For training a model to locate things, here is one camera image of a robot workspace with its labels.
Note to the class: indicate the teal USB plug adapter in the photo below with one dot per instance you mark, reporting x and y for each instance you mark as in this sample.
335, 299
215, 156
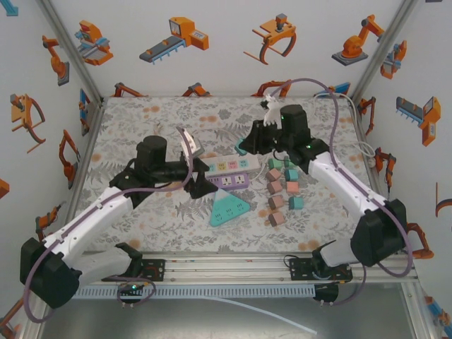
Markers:
241, 146
296, 202
291, 174

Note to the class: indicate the green USB plug adapter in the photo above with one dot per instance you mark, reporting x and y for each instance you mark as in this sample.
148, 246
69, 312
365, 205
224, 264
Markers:
287, 163
273, 163

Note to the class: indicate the long white power strip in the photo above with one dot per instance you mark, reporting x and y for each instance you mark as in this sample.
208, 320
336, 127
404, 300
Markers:
229, 164

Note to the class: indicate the purple power strip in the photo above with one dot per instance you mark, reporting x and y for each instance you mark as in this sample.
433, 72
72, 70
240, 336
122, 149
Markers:
233, 181

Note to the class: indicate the teal triangular power strip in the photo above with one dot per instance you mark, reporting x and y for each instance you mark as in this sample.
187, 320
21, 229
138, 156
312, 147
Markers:
227, 212

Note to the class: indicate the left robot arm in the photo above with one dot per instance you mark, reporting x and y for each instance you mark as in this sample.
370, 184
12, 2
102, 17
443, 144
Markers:
46, 272

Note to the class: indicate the floral tablecloth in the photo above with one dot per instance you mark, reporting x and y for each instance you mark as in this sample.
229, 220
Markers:
226, 240

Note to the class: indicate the black controller board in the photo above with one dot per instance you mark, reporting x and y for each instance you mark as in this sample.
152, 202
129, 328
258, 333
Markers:
132, 287
326, 291

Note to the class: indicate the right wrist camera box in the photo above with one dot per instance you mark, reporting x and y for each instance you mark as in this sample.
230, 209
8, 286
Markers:
272, 114

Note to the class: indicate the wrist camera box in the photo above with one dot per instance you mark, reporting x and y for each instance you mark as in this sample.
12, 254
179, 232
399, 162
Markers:
190, 144
272, 114

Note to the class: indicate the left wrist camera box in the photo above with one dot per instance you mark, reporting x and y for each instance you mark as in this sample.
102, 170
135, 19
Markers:
190, 144

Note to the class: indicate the aluminium side rail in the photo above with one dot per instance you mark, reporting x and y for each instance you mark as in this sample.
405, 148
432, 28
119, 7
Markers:
80, 159
360, 123

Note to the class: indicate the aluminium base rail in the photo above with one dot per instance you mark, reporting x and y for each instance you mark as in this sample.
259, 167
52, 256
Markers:
229, 268

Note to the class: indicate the aluminium frame post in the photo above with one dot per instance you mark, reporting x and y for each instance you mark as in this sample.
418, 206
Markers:
68, 42
386, 42

